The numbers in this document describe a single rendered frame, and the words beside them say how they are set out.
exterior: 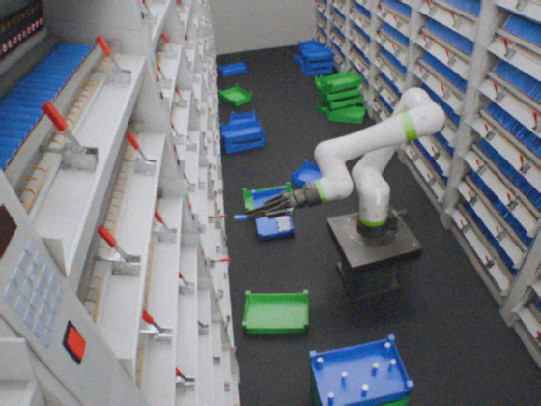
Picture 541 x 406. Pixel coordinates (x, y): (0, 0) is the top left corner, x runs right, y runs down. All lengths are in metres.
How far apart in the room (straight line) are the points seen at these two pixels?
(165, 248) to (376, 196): 1.04
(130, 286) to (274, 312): 1.47
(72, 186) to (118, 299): 0.19
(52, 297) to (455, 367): 1.77
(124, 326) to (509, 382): 1.70
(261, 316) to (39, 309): 1.74
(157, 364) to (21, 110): 0.45
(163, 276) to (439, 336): 1.44
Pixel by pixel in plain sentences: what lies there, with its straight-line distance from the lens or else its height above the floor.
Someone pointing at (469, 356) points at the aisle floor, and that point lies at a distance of 2.01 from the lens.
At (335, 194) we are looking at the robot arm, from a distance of 1.59.
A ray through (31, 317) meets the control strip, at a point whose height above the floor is 1.43.
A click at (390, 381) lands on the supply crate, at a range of 1.50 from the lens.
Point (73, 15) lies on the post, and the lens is 0.92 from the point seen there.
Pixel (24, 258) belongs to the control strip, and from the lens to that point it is 0.33.
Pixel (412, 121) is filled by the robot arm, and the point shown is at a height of 0.90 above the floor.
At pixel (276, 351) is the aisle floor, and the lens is 1.92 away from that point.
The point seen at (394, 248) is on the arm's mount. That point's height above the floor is 0.35.
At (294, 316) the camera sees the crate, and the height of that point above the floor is 0.00.
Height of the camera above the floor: 1.65
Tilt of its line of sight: 39 degrees down
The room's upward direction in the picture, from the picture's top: 5 degrees counter-clockwise
